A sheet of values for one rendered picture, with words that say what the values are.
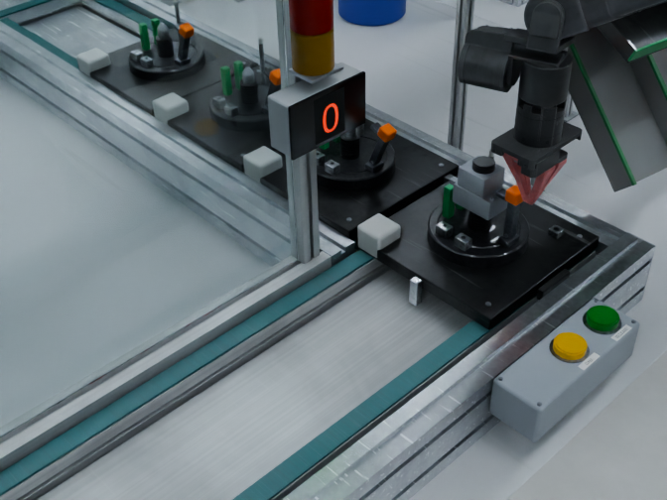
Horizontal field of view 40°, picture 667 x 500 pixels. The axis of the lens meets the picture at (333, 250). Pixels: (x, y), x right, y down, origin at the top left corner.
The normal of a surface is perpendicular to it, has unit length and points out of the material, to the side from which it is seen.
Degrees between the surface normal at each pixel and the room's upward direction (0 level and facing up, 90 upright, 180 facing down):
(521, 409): 90
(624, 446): 0
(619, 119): 45
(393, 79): 0
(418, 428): 0
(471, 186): 90
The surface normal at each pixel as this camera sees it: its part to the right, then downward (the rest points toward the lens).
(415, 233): -0.02, -0.78
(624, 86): 0.37, -0.19
